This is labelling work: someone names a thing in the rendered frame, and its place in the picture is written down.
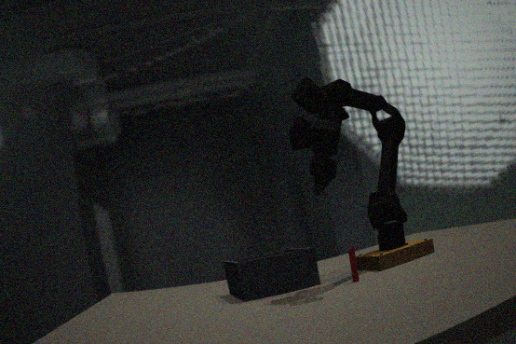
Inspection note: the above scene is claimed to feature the red peg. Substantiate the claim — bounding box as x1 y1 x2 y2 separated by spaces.
348 248 360 282

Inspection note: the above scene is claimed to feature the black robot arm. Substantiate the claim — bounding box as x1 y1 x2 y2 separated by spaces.
290 77 408 252

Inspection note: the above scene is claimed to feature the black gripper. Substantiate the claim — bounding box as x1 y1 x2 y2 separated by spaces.
308 117 341 196

